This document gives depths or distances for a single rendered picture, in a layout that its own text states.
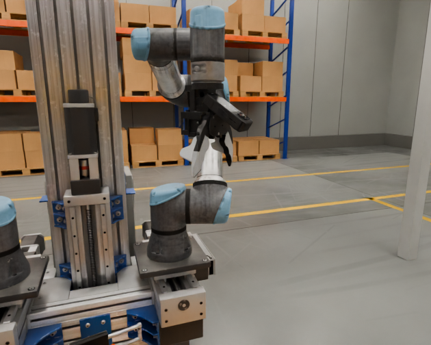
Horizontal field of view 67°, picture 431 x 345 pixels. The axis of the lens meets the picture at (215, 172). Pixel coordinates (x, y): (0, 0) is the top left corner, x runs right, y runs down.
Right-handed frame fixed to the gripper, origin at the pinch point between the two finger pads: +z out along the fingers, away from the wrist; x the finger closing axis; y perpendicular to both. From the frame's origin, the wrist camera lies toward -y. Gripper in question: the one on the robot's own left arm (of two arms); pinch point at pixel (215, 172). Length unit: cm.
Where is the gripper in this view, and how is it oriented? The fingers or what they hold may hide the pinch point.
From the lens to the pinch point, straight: 75.8
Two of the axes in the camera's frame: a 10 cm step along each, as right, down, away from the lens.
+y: -8.3, -1.2, 5.5
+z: 0.0, 9.8, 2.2
